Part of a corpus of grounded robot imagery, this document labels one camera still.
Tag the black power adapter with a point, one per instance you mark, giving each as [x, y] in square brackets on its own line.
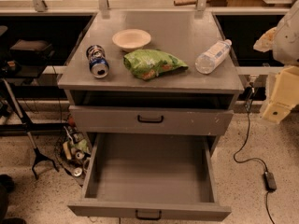
[270, 182]

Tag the pile of cans and trash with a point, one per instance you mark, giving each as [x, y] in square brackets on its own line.
[75, 151]

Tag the closed grey upper drawer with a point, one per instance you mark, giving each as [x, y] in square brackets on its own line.
[107, 119]

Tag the grey drawer cabinet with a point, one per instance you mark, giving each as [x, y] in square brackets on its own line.
[178, 33]

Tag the wooden handle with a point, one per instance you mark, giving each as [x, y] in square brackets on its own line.
[184, 2]

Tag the green chip bag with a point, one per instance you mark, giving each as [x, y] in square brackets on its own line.
[147, 64]

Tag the dark box on shelf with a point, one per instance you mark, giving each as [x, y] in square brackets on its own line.
[32, 48]

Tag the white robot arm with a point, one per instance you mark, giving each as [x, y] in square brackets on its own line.
[283, 41]

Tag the open grey middle drawer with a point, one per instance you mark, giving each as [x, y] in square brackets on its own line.
[150, 177]

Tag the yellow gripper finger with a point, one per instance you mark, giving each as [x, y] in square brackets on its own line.
[265, 42]
[282, 94]

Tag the clear plastic water bottle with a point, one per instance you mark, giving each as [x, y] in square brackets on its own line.
[209, 60]

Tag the blue pepsi can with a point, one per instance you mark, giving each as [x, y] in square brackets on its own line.
[98, 64]

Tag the black grabber tool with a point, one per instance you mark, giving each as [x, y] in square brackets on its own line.
[27, 126]

